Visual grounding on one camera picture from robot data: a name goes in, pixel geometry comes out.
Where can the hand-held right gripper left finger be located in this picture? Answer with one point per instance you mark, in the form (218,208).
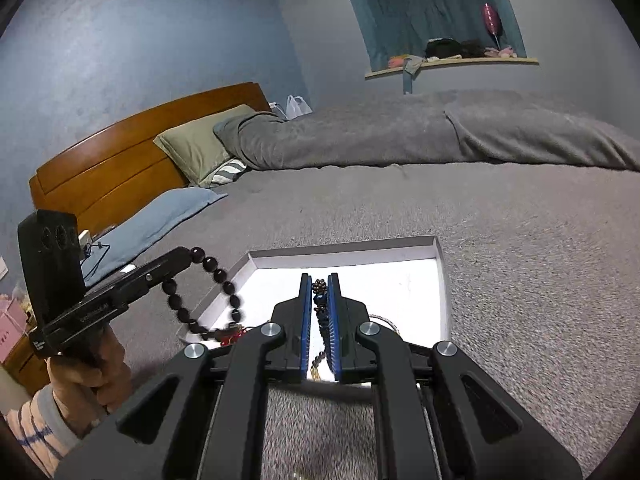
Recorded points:
(306,330)

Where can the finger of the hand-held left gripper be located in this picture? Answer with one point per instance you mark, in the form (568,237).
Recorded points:
(165,267)

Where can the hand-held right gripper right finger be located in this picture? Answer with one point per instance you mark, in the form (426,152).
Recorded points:
(334,330)

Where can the grey cardboard box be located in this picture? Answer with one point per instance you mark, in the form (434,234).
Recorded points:
(400,285)

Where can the person's left forearm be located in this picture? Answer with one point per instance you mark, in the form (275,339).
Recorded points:
(35,435)

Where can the person's left hand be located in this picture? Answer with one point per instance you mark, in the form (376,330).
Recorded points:
(85,380)

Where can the white charger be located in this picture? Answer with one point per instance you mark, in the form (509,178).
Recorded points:
(85,238)

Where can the blue pillow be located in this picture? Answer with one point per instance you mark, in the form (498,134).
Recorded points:
(160,215)

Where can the pink storage box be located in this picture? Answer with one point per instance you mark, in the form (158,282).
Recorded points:
(10,327)

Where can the wooden nightstand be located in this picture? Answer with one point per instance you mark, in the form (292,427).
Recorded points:
(25,367)

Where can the wooden headboard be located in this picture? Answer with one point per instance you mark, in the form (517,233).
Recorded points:
(125,160)

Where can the striped pillow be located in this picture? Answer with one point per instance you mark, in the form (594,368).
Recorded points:
(229,170)

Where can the green pillow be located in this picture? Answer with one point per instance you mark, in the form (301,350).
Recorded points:
(200,145)

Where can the grey bed cover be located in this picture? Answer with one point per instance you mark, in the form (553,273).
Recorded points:
(525,260)

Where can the grey duvet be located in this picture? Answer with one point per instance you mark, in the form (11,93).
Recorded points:
(375,130)

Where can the white plastic bag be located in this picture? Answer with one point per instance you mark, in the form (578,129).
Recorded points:
(299,107)

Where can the grey-green hanging garment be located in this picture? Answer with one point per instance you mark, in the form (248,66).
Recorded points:
(411,72)

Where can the pink soft toy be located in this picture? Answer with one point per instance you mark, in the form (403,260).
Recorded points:
(397,61)

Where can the pile of dark clothes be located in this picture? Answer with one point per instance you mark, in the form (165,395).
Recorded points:
(445,49)

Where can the wooden window sill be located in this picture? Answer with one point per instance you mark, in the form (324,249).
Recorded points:
(475,62)

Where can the pink cloth item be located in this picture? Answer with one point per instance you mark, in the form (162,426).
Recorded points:
(500,52)

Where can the teal curtain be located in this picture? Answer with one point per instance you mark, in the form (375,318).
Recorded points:
(425,5)

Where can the pink glitter goblet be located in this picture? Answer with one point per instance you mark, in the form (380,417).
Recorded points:
(491,17)

